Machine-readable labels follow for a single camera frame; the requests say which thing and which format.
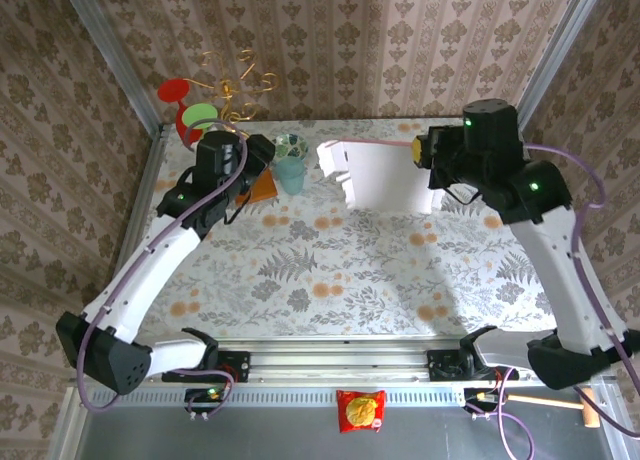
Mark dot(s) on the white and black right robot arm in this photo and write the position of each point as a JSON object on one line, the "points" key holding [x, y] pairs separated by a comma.
{"points": [[550, 280]]}

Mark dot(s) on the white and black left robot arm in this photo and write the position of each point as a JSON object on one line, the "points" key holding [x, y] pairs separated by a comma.
{"points": [[145, 275]]}

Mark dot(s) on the green plastic wine glass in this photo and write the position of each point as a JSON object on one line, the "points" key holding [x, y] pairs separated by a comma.
{"points": [[200, 115]]}

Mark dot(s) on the teal plastic cup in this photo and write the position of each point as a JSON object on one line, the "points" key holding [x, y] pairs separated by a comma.
{"points": [[291, 177]]}

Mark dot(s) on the red plastic wine glass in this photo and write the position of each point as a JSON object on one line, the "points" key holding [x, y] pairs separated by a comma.
{"points": [[175, 90]]}

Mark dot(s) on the floral tablecloth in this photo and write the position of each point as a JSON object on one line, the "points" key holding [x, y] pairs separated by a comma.
{"points": [[350, 290]]}

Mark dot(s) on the small black controller board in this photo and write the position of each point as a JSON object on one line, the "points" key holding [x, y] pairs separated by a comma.
{"points": [[480, 396], [207, 395]]}

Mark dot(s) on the red snack packet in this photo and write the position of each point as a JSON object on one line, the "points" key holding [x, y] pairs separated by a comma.
{"points": [[361, 411]]}

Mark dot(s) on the wooden mallet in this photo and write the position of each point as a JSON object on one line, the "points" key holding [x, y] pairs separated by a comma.
{"points": [[590, 410]]}

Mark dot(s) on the aluminium table side rail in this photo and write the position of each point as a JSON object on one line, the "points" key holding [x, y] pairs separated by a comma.
{"points": [[146, 175]]}

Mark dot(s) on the aluminium frame post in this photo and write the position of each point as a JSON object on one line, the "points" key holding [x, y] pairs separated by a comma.
{"points": [[557, 45], [107, 45]]}

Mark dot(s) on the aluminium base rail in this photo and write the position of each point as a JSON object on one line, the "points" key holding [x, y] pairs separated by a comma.
{"points": [[340, 362]]}

